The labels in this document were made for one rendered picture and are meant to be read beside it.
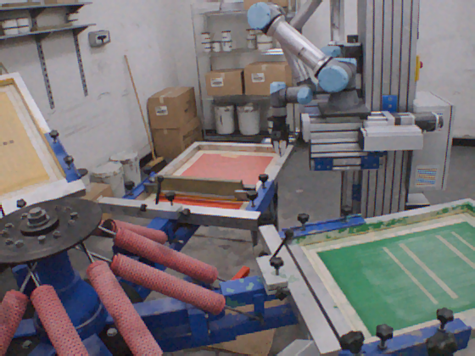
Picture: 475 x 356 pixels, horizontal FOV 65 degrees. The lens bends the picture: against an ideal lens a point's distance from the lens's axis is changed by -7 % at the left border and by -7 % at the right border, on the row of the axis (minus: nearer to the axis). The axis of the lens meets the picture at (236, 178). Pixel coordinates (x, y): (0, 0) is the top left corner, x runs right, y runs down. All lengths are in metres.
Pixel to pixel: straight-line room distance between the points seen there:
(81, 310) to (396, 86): 1.71
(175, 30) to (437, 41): 3.35
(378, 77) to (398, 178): 0.56
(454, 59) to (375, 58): 3.20
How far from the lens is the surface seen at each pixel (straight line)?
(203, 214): 1.46
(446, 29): 5.16
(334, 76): 1.72
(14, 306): 0.89
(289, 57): 1.94
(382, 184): 2.26
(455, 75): 5.24
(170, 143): 5.09
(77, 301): 1.06
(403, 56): 2.10
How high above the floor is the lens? 1.73
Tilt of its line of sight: 23 degrees down
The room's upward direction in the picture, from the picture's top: 5 degrees counter-clockwise
